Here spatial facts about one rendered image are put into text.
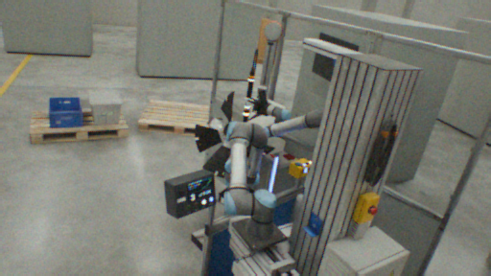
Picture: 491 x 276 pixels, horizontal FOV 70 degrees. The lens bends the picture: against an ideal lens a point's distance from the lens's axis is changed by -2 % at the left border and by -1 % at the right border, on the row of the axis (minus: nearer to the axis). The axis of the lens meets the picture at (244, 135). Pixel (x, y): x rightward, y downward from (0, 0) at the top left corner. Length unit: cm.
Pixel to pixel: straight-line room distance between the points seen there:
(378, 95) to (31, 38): 869
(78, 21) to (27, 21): 103
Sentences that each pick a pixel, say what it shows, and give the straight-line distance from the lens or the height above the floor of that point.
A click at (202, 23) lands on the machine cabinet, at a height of 125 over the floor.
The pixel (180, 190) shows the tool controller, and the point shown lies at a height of 122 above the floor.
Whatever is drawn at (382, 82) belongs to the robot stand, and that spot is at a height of 198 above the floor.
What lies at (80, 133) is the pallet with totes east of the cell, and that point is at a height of 10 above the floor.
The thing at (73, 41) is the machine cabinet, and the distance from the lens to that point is 939.
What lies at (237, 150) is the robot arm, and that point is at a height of 140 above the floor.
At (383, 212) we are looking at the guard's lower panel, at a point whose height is 80.
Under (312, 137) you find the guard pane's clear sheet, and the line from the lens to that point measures 310.
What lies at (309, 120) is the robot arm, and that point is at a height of 156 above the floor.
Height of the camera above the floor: 226
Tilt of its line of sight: 24 degrees down
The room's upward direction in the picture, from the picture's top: 9 degrees clockwise
